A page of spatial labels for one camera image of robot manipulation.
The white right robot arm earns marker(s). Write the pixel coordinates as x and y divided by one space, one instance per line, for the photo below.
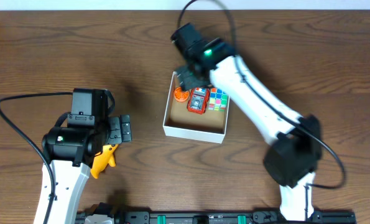
294 141

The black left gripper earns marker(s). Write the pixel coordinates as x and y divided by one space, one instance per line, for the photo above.
119 129

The colourful puzzle cube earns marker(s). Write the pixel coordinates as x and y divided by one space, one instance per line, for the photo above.
218 100

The white cardboard box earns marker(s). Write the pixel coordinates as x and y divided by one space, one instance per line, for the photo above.
180 123

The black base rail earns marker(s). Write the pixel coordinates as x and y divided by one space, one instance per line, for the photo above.
104 213

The red toy car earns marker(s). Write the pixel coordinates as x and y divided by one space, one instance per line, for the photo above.
198 100

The orange ridged disc toy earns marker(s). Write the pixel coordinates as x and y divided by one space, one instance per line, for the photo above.
180 95

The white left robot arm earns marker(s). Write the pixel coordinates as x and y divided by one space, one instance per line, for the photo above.
73 155

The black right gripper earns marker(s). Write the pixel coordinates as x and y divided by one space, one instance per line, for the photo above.
187 77

